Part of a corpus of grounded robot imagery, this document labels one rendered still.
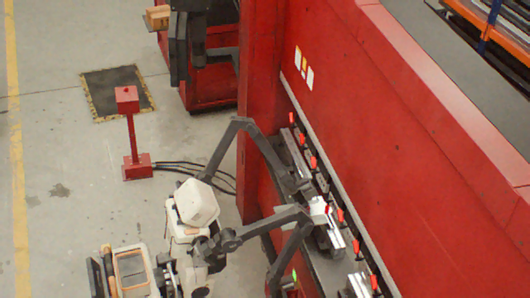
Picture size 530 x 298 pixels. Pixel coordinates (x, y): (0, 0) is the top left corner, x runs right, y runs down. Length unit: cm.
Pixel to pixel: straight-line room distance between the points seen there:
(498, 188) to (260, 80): 218
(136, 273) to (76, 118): 280
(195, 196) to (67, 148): 271
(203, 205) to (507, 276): 144
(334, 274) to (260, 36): 143
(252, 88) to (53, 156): 224
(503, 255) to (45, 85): 508
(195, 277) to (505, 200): 183
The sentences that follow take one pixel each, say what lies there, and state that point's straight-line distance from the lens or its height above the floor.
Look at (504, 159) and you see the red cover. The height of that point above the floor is 230.
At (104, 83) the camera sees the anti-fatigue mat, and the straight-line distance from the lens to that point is 603.
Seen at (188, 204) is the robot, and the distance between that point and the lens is 274.
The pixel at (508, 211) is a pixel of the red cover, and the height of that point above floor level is 223.
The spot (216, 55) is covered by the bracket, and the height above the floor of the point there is 121.
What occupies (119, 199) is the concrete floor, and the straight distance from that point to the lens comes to 473.
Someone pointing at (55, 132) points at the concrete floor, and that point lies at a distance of 550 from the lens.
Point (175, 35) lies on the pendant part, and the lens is 353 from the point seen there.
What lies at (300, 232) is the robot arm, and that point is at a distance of 276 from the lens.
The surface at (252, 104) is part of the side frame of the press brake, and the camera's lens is 369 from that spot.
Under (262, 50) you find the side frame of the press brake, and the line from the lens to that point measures 348.
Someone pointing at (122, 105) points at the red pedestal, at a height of 77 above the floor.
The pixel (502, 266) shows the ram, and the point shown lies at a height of 204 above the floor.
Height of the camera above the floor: 332
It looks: 40 degrees down
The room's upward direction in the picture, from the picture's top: 4 degrees clockwise
